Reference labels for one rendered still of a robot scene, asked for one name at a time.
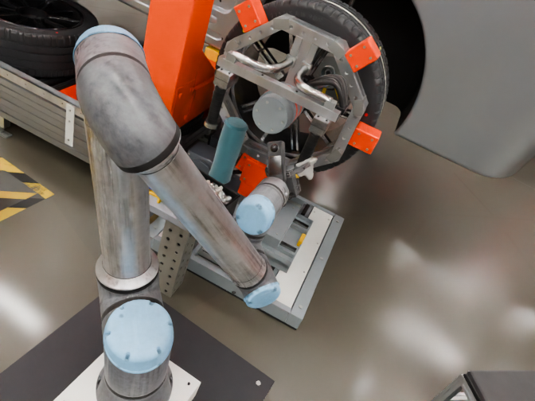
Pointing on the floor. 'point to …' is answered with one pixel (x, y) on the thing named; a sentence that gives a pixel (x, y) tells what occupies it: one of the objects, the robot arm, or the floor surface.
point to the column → (173, 257)
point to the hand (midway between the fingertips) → (293, 159)
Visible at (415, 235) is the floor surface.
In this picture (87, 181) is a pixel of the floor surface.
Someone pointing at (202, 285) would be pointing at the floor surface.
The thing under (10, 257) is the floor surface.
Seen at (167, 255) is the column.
